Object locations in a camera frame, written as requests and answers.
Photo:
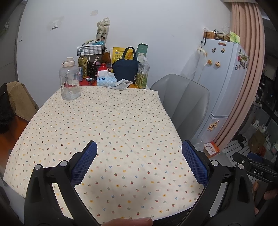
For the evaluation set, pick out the white hanging cloth bag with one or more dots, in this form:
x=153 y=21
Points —
x=195 y=67

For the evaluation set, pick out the green carton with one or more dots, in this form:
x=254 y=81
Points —
x=143 y=50

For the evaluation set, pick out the pink curtain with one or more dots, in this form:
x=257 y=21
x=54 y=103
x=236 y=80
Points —
x=247 y=76

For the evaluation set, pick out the person's right hand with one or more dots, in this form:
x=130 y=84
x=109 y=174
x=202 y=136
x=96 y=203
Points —
x=270 y=195

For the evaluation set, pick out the red bottle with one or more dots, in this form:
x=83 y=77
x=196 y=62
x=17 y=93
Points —
x=103 y=67

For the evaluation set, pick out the black utensil holder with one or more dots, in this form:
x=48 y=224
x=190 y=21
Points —
x=92 y=68

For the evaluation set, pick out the large clear water jug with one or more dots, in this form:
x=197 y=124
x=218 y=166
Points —
x=69 y=82

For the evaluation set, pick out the green tea bottle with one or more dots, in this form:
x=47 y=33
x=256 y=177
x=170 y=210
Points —
x=142 y=76

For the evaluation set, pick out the brown jacket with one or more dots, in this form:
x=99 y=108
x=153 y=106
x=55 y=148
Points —
x=20 y=100

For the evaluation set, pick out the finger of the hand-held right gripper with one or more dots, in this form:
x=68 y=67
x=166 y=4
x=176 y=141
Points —
x=242 y=160
x=260 y=158

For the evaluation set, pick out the navy lunch bag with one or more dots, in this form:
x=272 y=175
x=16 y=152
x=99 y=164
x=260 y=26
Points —
x=126 y=69

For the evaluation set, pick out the blue drink can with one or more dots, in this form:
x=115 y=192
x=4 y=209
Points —
x=81 y=72

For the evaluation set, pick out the person's left hand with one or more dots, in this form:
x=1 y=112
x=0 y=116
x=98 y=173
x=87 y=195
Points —
x=130 y=222

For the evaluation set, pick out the blue tissue box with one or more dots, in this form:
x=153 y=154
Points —
x=106 y=80

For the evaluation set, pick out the yellow oil bottle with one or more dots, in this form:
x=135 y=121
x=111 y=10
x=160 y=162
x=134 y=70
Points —
x=82 y=64

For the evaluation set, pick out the brown plush toy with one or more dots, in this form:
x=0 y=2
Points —
x=106 y=57

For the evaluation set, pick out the dark cloth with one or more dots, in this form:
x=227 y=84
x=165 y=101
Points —
x=6 y=108

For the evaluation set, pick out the group of colourful fridge magnets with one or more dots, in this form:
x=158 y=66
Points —
x=242 y=59

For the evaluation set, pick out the grey chair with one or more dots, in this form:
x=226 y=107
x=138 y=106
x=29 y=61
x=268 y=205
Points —
x=182 y=100

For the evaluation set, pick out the white refrigerator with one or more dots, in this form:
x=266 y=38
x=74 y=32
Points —
x=223 y=87

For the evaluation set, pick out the orange white box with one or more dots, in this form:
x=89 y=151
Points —
x=211 y=150

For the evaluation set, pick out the yellow figure magnet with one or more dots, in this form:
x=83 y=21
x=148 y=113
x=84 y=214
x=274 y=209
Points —
x=217 y=63

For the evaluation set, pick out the clear plastic bag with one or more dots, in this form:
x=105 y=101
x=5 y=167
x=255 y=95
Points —
x=198 y=144

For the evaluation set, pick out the printed white paper bag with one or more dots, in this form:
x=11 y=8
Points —
x=102 y=32

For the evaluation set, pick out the yellow snack packet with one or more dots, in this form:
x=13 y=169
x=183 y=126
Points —
x=117 y=54

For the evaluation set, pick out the wicker basket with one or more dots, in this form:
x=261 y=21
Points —
x=209 y=35

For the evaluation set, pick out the folded white leaflet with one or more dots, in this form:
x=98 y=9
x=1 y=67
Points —
x=121 y=84

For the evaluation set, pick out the dark storage shelf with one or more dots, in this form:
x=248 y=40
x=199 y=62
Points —
x=267 y=97

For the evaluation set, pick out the white wall switch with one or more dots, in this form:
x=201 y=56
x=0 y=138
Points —
x=54 y=24

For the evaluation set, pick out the gold cluster magnet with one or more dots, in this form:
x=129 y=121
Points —
x=213 y=126

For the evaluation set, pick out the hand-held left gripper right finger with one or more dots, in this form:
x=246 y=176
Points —
x=195 y=165

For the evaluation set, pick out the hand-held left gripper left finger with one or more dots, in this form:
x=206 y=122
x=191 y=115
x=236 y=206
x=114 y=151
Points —
x=84 y=163

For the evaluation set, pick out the green packet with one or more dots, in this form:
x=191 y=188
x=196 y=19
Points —
x=235 y=37

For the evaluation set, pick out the floral tablecloth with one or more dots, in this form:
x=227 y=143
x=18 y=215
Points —
x=108 y=113

